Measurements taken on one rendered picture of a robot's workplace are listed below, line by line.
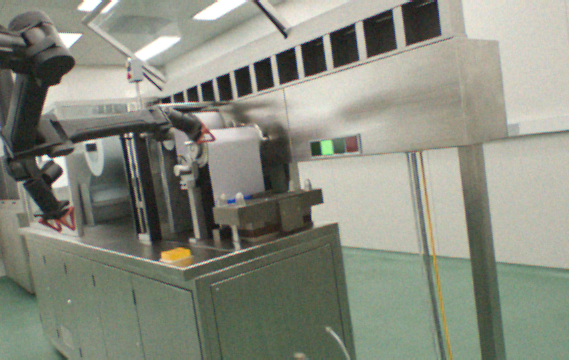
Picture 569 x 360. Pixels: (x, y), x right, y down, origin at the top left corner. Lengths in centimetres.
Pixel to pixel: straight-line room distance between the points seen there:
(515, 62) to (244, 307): 290
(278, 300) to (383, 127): 68
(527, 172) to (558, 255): 63
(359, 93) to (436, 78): 29
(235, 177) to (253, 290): 47
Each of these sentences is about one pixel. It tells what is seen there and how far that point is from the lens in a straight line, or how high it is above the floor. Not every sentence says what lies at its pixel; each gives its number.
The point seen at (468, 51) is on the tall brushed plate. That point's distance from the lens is 145.
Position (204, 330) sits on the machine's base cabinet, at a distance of 149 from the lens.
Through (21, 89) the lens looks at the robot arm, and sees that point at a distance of 109.
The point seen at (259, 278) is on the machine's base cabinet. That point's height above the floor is 79.
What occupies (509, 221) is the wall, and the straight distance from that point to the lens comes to 401.
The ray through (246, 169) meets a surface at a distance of 184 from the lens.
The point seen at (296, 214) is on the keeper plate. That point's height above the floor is 96.
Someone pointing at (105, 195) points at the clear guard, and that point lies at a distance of 268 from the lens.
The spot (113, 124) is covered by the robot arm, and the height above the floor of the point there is 134.
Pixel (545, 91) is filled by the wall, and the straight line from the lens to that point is 379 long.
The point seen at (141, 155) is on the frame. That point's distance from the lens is 200.
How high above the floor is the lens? 121
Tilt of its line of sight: 4 degrees down
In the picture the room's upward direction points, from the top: 8 degrees counter-clockwise
